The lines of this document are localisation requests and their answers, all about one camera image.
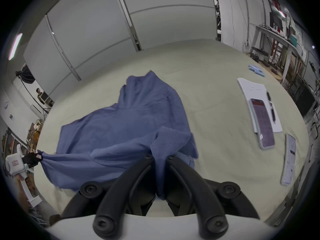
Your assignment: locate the phone with white screen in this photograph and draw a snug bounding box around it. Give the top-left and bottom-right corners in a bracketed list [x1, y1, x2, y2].
[280, 133, 297, 186]

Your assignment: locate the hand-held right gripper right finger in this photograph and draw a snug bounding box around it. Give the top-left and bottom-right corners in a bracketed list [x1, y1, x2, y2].
[165, 155, 260, 240]

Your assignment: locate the white paper pad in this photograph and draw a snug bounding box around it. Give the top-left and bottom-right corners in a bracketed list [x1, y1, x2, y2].
[237, 78, 283, 134]

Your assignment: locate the person's left hand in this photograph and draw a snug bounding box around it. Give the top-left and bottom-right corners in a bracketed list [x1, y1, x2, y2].
[15, 176, 29, 202]

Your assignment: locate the small blue card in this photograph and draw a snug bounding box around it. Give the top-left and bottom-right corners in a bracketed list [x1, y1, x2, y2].
[248, 64, 266, 78]

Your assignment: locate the bed with pale green sheet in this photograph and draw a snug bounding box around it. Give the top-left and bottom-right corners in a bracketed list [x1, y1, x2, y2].
[32, 39, 310, 226]

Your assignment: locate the black pen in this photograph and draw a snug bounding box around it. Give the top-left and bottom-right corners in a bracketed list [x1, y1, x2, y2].
[266, 91, 276, 124]

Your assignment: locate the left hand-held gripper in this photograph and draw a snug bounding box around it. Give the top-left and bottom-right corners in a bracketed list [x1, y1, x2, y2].
[4, 145, 43, 207]

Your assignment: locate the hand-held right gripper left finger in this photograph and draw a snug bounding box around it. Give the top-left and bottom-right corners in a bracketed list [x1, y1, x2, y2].
[61, 155, 157, 240]

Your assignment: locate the phone with red screen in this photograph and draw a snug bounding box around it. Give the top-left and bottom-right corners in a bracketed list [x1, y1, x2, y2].
[249, 98, 276, 150]

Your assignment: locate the black studio lamp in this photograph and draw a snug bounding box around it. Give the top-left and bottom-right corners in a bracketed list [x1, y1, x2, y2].
[15, 63, 36, 85]

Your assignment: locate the white table with equipment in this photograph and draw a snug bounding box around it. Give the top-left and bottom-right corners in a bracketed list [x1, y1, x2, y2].
[251, 10, 310, 86]

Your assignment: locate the blue shirt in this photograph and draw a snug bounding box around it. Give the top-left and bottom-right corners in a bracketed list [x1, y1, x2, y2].
[40, 70, 199, 201]

